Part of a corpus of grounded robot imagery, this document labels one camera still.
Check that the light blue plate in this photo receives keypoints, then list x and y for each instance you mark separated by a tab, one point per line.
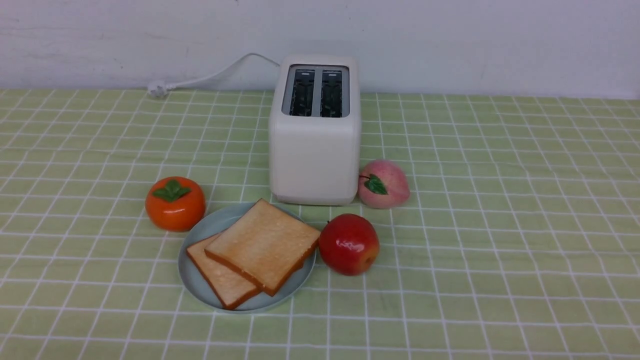
197	286

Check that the green checkered tablecloth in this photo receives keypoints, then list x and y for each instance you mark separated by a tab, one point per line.
520	240

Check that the red apple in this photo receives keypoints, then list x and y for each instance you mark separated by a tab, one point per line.
348	244

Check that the toast slice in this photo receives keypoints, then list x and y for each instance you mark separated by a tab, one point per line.
231	289
265	246

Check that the pink peach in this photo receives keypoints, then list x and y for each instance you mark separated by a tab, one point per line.
382	184

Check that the white toaster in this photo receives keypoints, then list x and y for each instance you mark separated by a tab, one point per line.
315	129

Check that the orange persimmon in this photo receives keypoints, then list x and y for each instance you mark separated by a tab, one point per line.
175	204

